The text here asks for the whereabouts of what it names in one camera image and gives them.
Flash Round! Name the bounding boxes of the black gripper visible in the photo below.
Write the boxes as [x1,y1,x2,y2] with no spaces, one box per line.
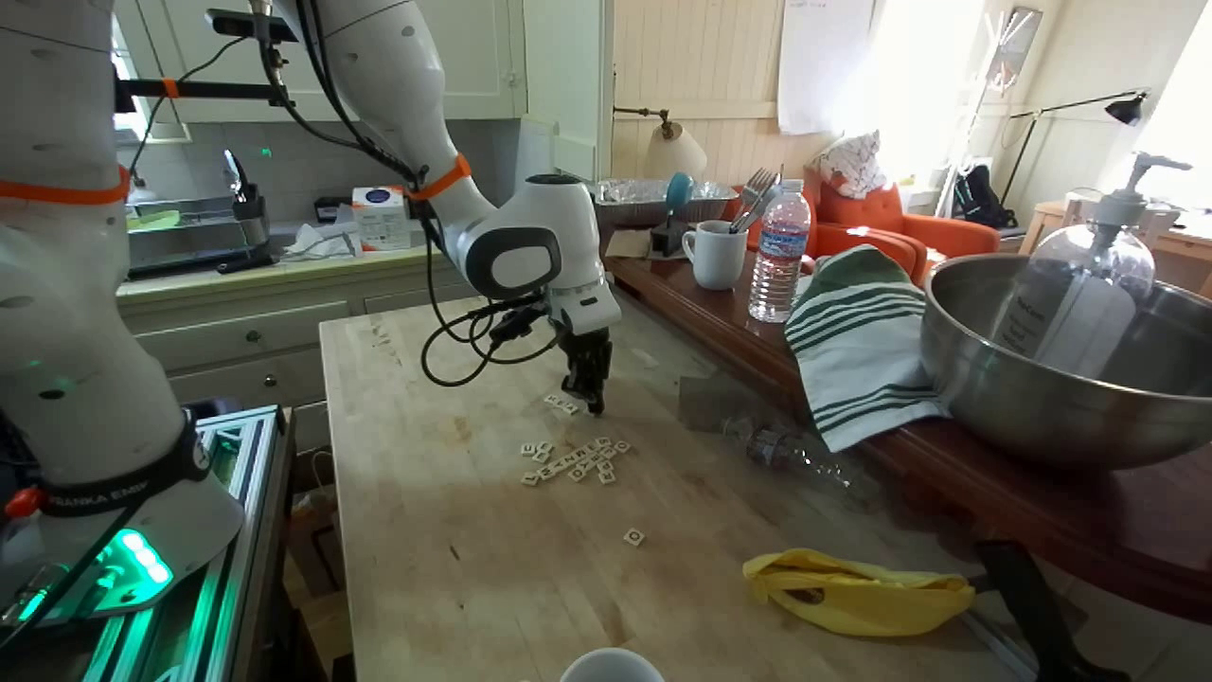
[551,316,621,420]

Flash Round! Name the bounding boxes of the white flip chart sheet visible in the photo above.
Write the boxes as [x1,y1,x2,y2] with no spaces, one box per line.
[772,0,885,141]

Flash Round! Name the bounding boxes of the aluminium frame stand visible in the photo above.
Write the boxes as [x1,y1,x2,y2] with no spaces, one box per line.
[0,400,301,682]

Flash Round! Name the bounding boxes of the white cushion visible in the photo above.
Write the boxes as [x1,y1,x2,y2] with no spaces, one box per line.
[813,130,889,201]

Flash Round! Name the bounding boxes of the yellow banana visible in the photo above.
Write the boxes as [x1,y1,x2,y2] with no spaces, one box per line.
[740,544,980,640]

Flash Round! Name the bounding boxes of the green striped towel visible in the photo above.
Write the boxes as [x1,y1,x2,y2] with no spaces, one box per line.
[783,241,956,456]

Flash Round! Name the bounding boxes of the black floor lamp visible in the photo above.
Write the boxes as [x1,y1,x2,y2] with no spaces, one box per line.
[998,86,1150,203]

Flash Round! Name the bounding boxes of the framed picture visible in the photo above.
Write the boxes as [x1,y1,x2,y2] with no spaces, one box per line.
[980,5,1049,98]

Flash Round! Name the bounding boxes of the white paper roll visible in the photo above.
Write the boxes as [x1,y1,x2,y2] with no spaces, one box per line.
[350,182,408,249]

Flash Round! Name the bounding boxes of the clear plastic wrap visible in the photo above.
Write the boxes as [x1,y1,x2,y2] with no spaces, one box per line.
[679,371,863,484]

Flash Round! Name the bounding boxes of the white shade table lamp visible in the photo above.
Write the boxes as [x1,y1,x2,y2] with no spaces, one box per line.
[615,101,711,182]

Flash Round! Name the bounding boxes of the dark brown wooden table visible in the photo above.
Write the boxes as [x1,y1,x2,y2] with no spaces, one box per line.
[591,186,1212,629]

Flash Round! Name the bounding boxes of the orange armchair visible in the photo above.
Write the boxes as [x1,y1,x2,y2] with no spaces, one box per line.
[806,165,1008,287]

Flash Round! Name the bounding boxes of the black backpack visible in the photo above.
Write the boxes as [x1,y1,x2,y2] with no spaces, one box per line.
[946,164,1019,234]

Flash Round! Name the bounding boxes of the clear pump bottle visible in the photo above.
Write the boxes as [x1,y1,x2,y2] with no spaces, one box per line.
[990,148,1197,384]

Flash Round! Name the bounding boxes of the metal dish rack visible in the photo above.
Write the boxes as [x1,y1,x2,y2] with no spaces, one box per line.
[125,186,243,280]

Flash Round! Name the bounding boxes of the aluminium foil tray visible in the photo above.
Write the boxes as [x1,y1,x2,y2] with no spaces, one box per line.
[591,174,741,213]

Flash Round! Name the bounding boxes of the black articulated clamp rod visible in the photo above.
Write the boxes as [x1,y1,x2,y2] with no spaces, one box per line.
[111,33,294,112]

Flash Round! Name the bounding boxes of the black kitchen faucet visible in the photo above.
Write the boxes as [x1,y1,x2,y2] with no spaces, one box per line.
[221,148,277,276]

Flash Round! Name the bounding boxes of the white ceramic utensil mug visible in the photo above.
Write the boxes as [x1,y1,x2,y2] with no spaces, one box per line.
[679,217,750,297]

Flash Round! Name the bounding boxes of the orange cable strap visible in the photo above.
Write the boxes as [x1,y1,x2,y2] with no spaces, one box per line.
[0,165,135,208]
[408,151,477,203]

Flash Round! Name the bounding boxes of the silver metal utensil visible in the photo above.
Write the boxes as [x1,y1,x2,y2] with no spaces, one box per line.
[750,165,788,232]

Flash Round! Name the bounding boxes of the silver metal spoon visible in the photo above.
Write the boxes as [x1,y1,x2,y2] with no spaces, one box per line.
[726,186,763,239]

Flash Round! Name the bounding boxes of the black clamp-mounted camera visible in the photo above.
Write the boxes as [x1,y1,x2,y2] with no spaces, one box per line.
[206,5,301,45]

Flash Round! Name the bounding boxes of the stainless steel bowl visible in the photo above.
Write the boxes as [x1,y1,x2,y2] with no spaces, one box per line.
[918,249,1212,472]

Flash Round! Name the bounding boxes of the brown cardboard sheet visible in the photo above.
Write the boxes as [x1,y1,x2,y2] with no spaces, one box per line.
[604,223,658,265]

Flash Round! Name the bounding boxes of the black mount bracket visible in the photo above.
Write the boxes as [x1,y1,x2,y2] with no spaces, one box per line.
[977,537,1133,682]

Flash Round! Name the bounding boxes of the clear plastic water bottle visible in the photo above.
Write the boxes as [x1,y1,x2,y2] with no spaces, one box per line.
[746,174,813,327]

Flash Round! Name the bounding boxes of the small white ceramic mug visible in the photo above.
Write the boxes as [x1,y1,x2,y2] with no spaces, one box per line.
[558,644,671,682]

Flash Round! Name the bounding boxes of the blue plastic scoop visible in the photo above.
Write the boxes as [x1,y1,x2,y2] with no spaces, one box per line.
[662,172,698,232]

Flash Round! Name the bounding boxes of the white kitchen counter cabinet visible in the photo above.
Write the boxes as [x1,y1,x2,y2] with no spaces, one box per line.
[113,241,448,420]

